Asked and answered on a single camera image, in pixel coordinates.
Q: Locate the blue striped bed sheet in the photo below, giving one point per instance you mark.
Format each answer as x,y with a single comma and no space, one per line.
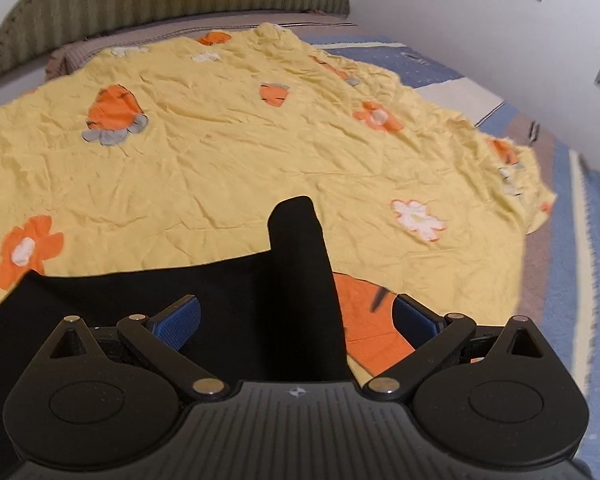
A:
580,260

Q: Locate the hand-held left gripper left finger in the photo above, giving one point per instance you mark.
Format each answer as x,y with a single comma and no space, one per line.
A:
177,322

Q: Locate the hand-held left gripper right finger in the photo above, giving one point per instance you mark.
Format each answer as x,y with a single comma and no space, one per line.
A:
415,321

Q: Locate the yellow flower print blanket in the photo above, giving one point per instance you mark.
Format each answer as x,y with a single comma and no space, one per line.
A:
230,135

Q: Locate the small dark object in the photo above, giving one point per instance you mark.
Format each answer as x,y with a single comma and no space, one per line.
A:
533,131

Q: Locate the black pants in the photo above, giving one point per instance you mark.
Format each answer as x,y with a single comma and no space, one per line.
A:
290,285

